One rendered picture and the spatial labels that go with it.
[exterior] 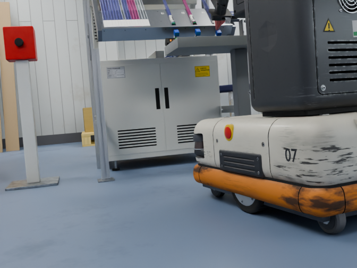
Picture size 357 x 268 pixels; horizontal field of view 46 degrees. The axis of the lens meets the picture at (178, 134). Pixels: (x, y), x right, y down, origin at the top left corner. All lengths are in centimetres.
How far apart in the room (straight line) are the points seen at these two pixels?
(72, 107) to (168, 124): 320
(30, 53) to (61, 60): 336
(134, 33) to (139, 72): 35
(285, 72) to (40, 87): 463
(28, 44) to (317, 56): 149
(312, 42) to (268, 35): 14
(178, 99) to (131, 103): 27
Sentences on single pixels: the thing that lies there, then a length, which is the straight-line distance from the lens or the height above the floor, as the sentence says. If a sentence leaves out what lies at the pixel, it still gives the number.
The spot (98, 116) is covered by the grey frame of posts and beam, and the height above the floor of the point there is 31.
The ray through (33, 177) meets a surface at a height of 4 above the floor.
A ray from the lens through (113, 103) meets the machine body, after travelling 237.
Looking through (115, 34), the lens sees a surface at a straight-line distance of 211.
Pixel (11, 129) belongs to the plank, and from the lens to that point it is 502.
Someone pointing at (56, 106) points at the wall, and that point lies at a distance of 551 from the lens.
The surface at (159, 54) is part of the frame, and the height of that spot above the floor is 64.
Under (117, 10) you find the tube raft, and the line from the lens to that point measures 225.
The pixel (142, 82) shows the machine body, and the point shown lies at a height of 49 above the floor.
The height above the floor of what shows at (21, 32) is 75.
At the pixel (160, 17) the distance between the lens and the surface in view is 224.
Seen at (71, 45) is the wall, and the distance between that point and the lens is 558.
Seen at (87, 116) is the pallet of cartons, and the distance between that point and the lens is 494.
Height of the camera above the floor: 32
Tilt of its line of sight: 3 degrees down
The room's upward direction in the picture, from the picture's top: 4 degrees counter-clockwise
